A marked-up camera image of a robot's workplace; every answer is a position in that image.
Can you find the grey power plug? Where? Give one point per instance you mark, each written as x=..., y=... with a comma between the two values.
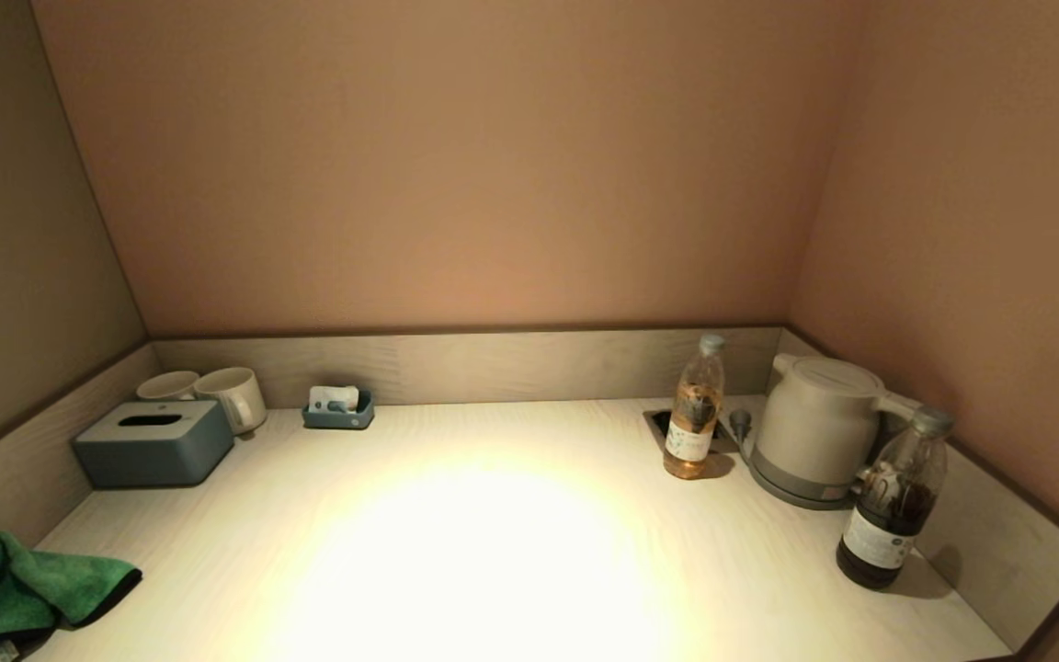
x=741, y=423

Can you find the grey kettle base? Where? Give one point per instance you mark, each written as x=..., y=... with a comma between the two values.
x=791, y=490

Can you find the dark tea bottle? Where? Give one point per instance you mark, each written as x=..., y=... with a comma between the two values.
x=893, y=524

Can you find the grey-blue tissue box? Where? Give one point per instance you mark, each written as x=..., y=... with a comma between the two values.
x=148, y=450

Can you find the green microfiber cloth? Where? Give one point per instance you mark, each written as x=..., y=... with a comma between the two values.
x=24, y=588

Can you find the white sachets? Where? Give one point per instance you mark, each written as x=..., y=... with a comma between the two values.
x=332, y=397

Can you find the cream electric kettle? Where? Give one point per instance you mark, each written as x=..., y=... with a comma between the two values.
x=814, y=423

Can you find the cream ceramic mug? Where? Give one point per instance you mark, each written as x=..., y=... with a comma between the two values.
x=233, y=393
x=165, y=384

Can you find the small grey-blue tray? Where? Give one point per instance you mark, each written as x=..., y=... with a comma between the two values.
x=338, y=420

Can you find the recessed power socket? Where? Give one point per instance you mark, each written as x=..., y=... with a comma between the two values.
x=658, y=423

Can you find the light amber tea bottle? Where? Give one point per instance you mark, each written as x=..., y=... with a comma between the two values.
x=693, y=432

